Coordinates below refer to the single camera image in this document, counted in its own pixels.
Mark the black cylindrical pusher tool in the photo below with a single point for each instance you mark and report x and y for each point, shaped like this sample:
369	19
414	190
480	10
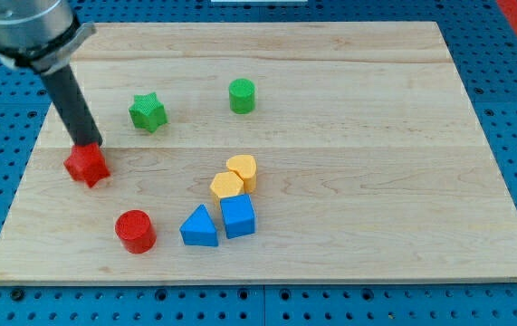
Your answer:
68	100

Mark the red star block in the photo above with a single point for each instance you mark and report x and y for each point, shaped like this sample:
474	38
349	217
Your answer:
87	164

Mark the green star block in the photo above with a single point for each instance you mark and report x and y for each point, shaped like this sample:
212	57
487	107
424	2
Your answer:
147	112

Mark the wooden board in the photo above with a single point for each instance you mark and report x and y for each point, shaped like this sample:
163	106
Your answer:
372	166

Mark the red cylinder block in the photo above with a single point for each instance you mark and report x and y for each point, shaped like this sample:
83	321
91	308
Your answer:
135	231

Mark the green cylinder block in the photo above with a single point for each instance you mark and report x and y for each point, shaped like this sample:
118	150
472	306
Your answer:
241	96

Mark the yellow hexagon block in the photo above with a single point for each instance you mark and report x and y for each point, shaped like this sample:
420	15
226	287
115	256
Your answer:
226	184

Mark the yellow heart block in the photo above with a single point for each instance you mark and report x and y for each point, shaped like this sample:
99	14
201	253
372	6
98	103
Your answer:
245	167

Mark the blue triangle block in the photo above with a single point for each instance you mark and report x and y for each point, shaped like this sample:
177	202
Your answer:
199	229

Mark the blue cube block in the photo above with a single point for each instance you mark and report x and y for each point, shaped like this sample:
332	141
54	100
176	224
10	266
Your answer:
238	216

